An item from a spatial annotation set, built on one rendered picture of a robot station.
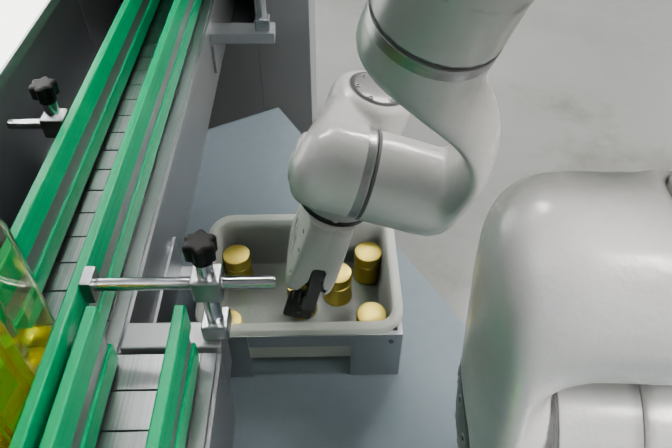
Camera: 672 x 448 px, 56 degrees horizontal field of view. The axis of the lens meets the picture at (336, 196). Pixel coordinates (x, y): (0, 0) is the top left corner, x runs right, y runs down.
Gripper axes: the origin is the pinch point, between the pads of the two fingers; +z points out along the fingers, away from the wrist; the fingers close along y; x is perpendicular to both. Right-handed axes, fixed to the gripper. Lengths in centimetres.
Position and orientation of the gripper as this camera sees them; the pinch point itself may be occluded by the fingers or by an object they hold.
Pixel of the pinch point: (301, 290)
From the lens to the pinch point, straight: 74.2
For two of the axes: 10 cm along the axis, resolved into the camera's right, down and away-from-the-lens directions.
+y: -0.2, 6.7, -7.4
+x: 9.7, 2.0, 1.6
